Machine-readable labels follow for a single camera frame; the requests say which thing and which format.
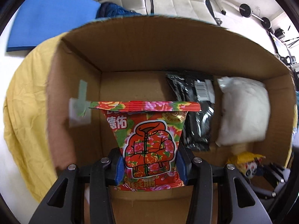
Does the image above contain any orange panda snack bag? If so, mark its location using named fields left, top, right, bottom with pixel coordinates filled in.
left=226, top=151, right=266, bottom=179

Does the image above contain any white plastic bag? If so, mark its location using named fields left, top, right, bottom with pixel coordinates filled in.
left=216, top=77, right=271, bottom=146

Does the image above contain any black snack bag with barcode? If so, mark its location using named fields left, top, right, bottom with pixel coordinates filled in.
left=166, top=71, right=215, bottom=151

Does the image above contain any red floral snack bag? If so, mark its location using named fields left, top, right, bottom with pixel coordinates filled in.
left=90, top=101, right=201, bottom=192

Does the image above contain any yellow tablecloth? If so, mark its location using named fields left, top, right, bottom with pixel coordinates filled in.
left=3, top=34, right=64, bottom=202

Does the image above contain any cardboard box with blue print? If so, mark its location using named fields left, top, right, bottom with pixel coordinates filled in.
left=46, top=15, right=298, bottom=224

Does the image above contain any barbell on floor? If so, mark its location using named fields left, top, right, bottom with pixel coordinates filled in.
left=239, top=3, right=273, bottom=30

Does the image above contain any blue foam mat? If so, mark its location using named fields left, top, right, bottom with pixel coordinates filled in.
left=7, top=0, right=100, bottom=52

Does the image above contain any dark blue cloth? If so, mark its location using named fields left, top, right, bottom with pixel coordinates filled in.
left=95, top=2, right=141, bottom=19

